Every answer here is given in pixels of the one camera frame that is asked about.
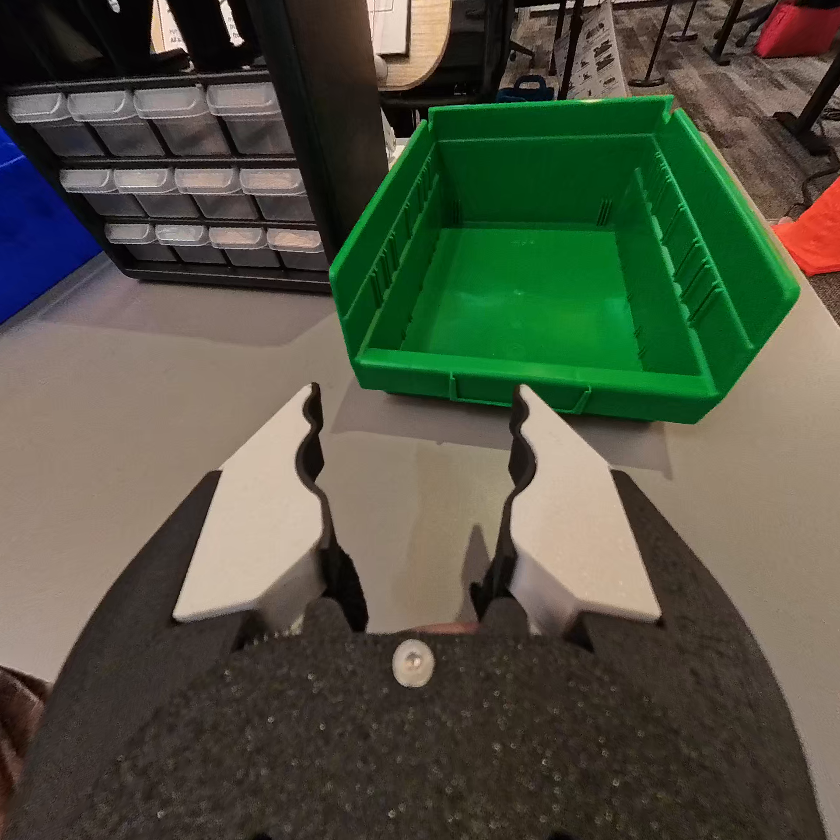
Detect red bag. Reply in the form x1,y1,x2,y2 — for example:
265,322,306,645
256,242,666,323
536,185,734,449
755,0,840,60

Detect rows of clear cabinet drawers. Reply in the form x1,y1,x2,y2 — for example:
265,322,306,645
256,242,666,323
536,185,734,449
7,82,329,271

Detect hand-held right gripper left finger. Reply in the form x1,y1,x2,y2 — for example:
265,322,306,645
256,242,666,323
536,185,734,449
172,382,367,643

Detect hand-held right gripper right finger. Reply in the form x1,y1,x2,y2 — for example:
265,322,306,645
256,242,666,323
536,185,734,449
471,384,662,637

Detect green plastic bin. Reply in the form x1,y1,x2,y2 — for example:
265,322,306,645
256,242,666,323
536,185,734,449
329,95,802,426

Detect blue bag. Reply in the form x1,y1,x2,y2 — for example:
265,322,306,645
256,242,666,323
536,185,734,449
495,74,567,104

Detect person's brown clothing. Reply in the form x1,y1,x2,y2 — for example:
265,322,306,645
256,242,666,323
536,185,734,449
0,666,52,815

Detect white instruction poster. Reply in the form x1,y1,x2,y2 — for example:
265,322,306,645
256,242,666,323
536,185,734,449
366,0,413,55

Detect blue plastic bin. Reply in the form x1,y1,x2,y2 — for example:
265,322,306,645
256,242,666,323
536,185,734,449
0,125,105,326

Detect printed paper strip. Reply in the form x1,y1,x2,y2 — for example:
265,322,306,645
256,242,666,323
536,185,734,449
566,0,630,101

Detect yellow printed sheet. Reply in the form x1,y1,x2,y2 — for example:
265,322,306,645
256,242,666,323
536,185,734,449
151,0,193,55

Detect dark vertical post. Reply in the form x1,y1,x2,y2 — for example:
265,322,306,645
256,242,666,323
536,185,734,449
252,0,389,247

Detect round wooden table top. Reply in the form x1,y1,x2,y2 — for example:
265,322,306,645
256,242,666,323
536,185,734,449
379,0,454,91

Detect black drawer cabinet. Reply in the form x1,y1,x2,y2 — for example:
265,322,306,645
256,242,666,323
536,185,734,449
0,69,336,293

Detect black table leg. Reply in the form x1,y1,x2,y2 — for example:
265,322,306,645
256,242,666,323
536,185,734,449
774,59,840,157

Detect black slanted pole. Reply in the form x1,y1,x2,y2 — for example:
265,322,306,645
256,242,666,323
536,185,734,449
550,0,586,99

